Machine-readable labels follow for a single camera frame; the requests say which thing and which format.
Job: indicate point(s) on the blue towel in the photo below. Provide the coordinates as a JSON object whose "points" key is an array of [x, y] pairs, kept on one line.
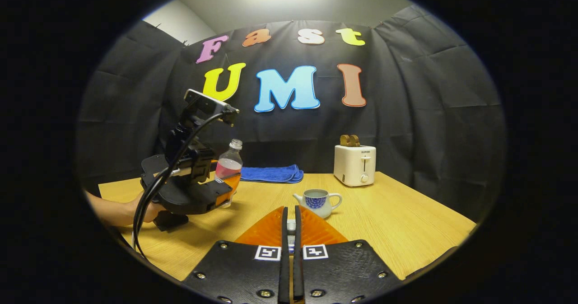
{"points": [[271, 174]]}

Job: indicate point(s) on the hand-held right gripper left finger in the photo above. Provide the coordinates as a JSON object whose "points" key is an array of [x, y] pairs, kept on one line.
{"points": [[283, 259]]}

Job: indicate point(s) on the white teacup blue flower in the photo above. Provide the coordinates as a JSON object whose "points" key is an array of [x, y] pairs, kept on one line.
{"points": [[318, 202]]}

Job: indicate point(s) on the white teacup lid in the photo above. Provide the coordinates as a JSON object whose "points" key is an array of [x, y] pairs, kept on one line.
{"points": [[291, 226]]}

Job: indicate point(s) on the clear water bottle pink label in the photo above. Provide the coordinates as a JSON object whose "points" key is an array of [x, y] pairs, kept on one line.
{"points": [[228, 166]]}

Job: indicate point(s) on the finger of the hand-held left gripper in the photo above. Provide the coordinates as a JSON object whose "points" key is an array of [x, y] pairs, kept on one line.
{"points": [[219, 185]]}

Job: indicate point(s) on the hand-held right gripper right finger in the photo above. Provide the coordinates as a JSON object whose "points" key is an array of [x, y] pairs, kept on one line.
{"points": [[299, 259]]}

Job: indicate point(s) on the white toaster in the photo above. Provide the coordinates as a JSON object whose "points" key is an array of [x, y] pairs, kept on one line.
{"points": [[354, 166]]}

